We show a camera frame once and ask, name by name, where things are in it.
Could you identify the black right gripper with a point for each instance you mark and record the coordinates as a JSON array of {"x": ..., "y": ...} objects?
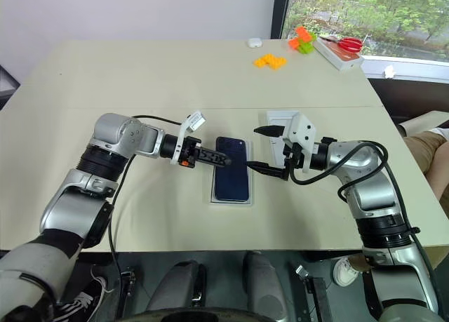
[{"x": 296, "y": 157}]

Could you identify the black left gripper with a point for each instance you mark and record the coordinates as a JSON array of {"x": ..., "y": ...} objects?
[{"x": 189, "y": 153}]

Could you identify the dark blue smartphone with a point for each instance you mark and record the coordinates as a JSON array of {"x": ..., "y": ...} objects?
[{"x": 231, "y": 181}]

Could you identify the white phone box base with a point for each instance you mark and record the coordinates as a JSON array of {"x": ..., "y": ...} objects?
[{"x": 249, "y": 192}]

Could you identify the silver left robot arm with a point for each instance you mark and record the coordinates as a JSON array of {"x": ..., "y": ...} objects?
[{"x": 84, "y": 202}]

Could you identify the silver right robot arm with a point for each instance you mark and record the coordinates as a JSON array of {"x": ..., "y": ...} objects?
[{"x": 375, "y": 195}]

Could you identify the dark rounded robot base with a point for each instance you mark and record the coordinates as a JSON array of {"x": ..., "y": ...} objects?
[{"x": 193, "y": 316}]

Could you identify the white phone box lid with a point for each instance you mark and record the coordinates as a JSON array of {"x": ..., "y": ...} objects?
[{"x": 277, "y": 118}]

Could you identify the white and orange flat box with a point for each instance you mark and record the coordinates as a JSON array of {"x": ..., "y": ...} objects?
[{"x": 340, "y": 59}]

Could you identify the yellow toy brick plate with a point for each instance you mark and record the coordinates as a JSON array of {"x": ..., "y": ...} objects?
[{"x": 270, "y": 61}]

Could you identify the white earbuds case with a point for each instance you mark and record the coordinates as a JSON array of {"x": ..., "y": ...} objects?
[{"x": 254, "y": 43}]

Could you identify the green toy brick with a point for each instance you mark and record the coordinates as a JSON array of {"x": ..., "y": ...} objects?
[{"x": 307, "y": 47}]

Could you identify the orange toy brick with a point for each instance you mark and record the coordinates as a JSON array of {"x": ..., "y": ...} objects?
[{"x": 302, "y": 34}]

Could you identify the grey rounded robot leg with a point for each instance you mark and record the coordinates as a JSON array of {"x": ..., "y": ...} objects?
[
  {"x": 263, "y": 287},
  {"x": 175, "y": 287}
]

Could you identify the crumpled white paper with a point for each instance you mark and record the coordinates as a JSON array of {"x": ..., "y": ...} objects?
[{"x": 389, "y": 71}]

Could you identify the person's bare ankle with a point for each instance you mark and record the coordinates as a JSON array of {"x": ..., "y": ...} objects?
[{"x": 359, "y": 264}]

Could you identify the black metal bar with clamp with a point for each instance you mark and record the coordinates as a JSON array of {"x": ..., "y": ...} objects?
[{"x": 317, "y": 297}]

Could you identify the person's khaki trouser leg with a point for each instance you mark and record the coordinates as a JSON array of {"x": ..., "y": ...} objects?
[{"x": 426, "y": 153}]

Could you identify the grey cardboard sheet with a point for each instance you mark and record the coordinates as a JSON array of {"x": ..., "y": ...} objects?
[{"x": 424, "y": 122}]

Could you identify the black sneaker with white laces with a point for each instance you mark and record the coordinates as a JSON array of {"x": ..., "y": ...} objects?
[{"x": 84, "y": 301}]

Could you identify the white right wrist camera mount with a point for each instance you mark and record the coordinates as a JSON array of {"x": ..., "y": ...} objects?
[{"x": 301, "y": 129}]

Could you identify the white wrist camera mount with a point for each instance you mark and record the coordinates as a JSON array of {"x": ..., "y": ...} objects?
[
  {"x": 193, "y": 122},
  {"x": 301, "y": 129}
]

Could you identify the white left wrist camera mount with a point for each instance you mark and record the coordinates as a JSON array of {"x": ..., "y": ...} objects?
[{"x": 193, "y": 122}]

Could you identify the black window frame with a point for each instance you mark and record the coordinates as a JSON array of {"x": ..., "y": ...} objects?
[{"x": 281, "y": 10}]

